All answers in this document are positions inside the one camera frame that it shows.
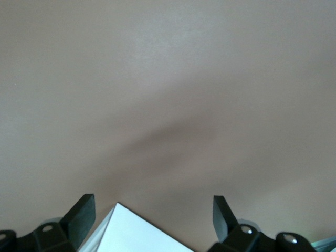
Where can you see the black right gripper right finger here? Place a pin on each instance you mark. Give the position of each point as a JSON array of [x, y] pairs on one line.
[[246, 239]]

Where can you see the white drawer cabinet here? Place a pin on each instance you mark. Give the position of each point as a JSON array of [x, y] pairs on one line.
[[136, 233]]

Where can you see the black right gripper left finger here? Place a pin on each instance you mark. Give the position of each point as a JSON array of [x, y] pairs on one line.
[[47, 236]]

